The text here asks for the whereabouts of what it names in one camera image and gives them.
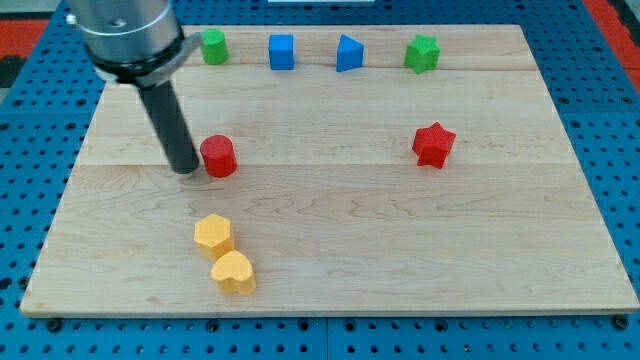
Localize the yellow heart block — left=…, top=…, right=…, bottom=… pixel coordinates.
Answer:
left=211, top=250, right=257, bottom=295

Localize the blue triangle block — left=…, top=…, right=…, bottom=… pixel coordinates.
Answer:
left=336, top=34, right=364, bottom=72

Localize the yellow hexagon block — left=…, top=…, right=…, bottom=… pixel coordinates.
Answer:
left=194, top=214, right=235, bottom=261

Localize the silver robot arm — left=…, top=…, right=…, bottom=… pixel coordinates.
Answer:
left=66, top=0, right=202, bottom=174

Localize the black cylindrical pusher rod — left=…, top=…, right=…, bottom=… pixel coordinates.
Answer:
left=138, top=81, right=199, bottom=174

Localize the blue cube block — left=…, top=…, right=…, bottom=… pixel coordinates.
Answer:
left=268, top=34, right=295, bottom=71

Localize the green star block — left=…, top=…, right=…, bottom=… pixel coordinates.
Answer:
left=404, top=34, right=441, bottom=74

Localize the red star block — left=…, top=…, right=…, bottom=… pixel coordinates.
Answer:
left=412, top=122, right=456, bottom=169

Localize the wooden board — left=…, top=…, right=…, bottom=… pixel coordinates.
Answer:
left=21, top=25, right=639, bottom=318

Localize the red cylinder block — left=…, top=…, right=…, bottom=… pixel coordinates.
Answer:
left=200, top=134, right=237, bottom=178

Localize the green cylinder block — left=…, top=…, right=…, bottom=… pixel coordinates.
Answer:
left=201, top=28, right=229, bottom=65

